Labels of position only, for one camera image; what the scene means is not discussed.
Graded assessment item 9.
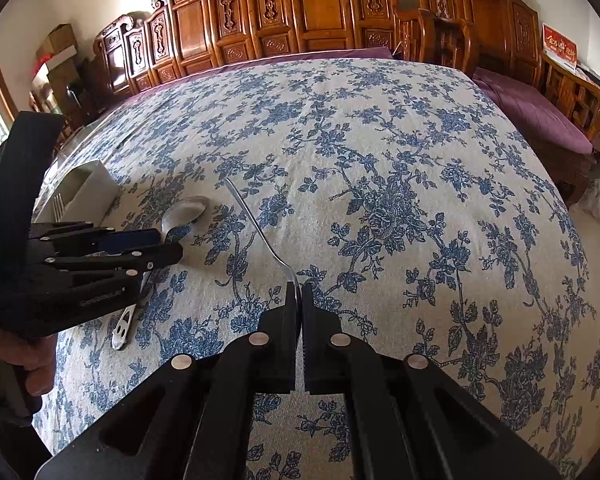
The small metal spoon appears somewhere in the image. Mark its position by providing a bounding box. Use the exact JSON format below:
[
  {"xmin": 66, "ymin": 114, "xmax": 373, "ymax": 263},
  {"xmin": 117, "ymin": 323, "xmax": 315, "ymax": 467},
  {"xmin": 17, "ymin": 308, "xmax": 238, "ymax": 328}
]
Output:
[{"xmin": 224, "ymin": 177, "xmax": 301, "ymax": 311}]

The large metal spoon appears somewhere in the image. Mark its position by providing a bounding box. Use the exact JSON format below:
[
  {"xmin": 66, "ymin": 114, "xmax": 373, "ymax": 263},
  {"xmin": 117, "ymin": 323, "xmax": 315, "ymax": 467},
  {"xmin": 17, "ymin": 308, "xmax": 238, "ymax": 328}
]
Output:
[{"xmin": 111, "ymin": 196, "xmax": 211, "ymax": 351}]

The white utensil holder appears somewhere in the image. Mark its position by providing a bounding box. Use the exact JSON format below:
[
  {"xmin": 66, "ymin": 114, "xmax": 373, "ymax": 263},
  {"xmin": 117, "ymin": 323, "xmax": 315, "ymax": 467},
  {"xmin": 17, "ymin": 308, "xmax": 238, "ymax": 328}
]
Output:
[{"xmin": 35, "ymin": 160, "xmax": 121, "ymax": 226}]

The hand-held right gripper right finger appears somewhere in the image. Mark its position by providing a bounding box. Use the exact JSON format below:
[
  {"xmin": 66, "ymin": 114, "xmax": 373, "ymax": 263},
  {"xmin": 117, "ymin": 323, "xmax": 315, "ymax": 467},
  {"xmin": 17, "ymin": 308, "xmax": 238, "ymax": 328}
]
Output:
[{"xmin": 301, "ymin": 282, "xmax": 563, "ymax": 480}]

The wide purple seat cushion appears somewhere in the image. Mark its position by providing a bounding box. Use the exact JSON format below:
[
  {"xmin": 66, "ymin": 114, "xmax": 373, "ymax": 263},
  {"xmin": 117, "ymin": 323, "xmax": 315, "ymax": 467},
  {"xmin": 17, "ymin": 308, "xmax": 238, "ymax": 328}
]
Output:
[{"xmin": 472, "ymin": 67, "xmax": 595, "ymax": 156}]

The carved wooden sofa with armrests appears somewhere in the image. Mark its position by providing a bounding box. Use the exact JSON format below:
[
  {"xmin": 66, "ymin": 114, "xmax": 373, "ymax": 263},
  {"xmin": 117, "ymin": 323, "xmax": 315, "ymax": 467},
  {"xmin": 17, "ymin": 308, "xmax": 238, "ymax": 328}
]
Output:
[{"xmin": 397, "ymin": 0, "xmax": 600, "ymax": 206}]

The brown cardboard box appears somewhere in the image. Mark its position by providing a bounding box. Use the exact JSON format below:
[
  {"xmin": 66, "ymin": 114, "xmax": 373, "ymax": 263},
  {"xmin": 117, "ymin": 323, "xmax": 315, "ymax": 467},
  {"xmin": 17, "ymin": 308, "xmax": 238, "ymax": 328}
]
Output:
[{"xmin": 47, "ymin": 24, "xmax": 78, "ymax": 53}]

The red wall calendar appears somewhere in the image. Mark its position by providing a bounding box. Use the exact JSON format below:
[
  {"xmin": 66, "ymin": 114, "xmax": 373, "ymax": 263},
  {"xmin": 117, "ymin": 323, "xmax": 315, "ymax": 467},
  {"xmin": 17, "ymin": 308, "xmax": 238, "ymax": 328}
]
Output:
[{"xmin": 542, "ymin": 24, "xmax": 579, "ymax": 71}]

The blue floral tablecloth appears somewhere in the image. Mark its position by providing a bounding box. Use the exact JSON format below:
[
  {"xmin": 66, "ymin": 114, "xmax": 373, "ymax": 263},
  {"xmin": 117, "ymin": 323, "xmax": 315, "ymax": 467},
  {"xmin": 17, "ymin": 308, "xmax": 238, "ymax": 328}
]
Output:
[{"xmin": 32, "ymin": 57, "xmax": 600, "ymax": 480}]

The person's left hand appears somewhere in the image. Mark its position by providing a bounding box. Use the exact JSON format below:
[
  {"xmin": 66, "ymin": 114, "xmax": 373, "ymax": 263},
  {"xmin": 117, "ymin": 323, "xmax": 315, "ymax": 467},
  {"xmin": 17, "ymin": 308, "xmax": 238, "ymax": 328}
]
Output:
[{"xmin": 0, "ymin": 331, "xmax": 59, "ymax": 397}]

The metal fork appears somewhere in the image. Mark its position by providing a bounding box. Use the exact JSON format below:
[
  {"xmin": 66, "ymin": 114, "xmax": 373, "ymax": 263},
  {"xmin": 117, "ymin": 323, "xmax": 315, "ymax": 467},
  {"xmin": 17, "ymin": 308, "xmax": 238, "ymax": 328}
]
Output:
[{"xmin": 49, "ymin": 192, "xmax": 67, "ymax": 224}]

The white cardboard box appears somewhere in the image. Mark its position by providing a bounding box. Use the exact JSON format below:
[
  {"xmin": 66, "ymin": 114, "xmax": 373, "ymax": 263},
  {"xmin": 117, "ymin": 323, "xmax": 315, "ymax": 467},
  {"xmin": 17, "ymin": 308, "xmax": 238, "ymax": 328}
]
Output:
[{"xmin": 35, "ymin": 45, "xmax": 78, "ymax": 73}]

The long carved wooden sofa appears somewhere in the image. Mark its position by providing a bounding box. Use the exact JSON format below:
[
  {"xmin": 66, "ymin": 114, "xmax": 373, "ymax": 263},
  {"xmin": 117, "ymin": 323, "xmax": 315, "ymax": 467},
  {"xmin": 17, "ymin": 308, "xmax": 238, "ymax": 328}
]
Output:
[{"xmin": 92, "ymin": 0, "xmax": 398, "ymax": 96}]

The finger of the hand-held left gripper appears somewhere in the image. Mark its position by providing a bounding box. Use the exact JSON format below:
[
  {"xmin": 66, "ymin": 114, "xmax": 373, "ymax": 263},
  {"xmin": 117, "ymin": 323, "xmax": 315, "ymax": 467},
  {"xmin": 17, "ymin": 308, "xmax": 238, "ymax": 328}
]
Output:
[
  {"xmin": 40, "ymin": 243, "xmax": 184, "ymax": 282},
  {"xmin": 27, "ymin": 220, "xmax": 162, "ymax": 261}
]

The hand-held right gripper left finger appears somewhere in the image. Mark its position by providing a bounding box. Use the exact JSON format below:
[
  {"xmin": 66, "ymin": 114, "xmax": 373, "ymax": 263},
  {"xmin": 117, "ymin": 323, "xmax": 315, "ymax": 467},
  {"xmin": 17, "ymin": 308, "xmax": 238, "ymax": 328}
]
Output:
[{"xmin": 35, "ymin": 282, "xmax": 301, "ymax": 480}]

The thin purple seat cushion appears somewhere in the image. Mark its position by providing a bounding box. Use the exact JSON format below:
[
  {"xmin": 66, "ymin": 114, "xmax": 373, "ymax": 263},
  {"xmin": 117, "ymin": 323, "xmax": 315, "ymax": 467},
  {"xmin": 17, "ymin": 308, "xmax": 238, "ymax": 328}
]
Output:
[{"xmin": 220, "ymin": 46, "xmax": 393, "ymax": 68}]

